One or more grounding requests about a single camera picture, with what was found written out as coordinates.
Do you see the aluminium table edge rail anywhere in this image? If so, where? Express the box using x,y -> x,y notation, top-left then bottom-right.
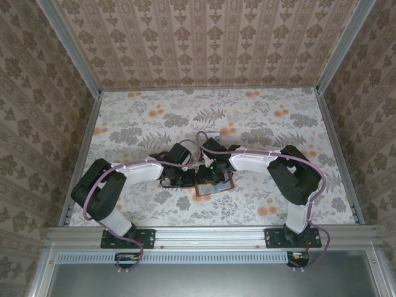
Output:
46,225 -> 381,250

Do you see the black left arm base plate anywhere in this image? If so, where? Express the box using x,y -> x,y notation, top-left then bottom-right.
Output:
100,228 -> 156,249

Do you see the grey metal sheet panel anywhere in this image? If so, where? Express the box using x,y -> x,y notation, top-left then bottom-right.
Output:
46,262 -> 381,297

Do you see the brown leather card holder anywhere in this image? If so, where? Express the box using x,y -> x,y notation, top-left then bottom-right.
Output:
194,171 -> 235,197

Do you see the clear plastic box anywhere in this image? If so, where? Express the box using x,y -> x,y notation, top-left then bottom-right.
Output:
204,132 -> 224,144

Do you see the aluminium corner post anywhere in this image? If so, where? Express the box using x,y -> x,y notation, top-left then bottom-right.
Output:
36,0 -> 102,95
316,0 -> 378,93

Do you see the white camera bracket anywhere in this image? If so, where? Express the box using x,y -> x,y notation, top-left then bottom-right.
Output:
194,156 -> 212,170

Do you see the grey slotted cable duct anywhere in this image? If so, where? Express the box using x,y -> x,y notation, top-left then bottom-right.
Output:
57,251 -> 310,264

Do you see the black connector with wires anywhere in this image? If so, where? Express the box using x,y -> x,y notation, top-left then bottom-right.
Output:
114,252 -> 144,269
286,251 -> 311,269

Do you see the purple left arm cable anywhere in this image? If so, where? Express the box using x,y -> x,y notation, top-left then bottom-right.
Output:
82,139 -> 200,273

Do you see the aluminium table side rail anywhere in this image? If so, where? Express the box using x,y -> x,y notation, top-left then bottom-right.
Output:
315,89 -> 366,225
58,92 -> 102,226

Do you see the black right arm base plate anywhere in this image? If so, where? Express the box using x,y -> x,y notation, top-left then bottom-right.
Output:
265,228 -> 322,249

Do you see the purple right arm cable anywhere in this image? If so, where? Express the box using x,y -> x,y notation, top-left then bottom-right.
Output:
197,131 -> 332,273

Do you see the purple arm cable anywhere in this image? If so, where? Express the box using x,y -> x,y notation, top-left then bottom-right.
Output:
82,139 -> 200,273
197,131 -> 332,273

